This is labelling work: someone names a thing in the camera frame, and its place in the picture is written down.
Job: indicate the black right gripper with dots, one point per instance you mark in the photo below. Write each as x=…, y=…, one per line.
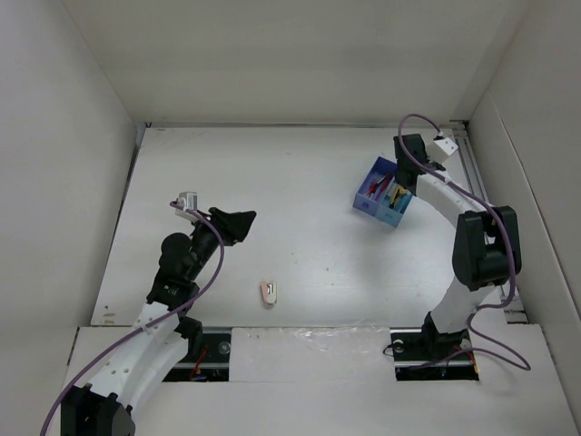
x=427, y=156

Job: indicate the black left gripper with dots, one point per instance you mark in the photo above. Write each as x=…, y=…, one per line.
x=231, y=226

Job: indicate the red pen white cap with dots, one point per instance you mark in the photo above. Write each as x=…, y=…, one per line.
x=384, y=182

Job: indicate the red pen thin slanted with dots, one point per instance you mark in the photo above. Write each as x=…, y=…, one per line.
x=373, y=187

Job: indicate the pink white correction tape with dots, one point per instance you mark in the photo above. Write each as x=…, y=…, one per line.
x=269, y=293

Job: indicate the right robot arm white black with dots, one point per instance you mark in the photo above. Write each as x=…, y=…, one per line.
x=486, y=250

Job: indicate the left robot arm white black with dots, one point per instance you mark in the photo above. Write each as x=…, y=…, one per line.
x=162, y=335

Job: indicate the blue two-compartment container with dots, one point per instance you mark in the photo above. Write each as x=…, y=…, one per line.
x=378, y=206

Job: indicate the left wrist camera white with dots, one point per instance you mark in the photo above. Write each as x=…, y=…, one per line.
x=185, y=204

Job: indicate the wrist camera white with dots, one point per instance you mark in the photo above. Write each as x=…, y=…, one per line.
x=441, y=149
x=185, y=204

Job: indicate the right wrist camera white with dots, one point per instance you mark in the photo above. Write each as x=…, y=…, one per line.
x=441, y=149

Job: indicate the aluminium rail right side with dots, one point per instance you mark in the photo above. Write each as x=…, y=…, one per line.
x=514, y=311

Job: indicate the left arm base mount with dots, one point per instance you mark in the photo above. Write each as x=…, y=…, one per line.
x=210, y=364

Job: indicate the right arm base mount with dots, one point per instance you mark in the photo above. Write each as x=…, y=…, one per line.
x=420, y=356

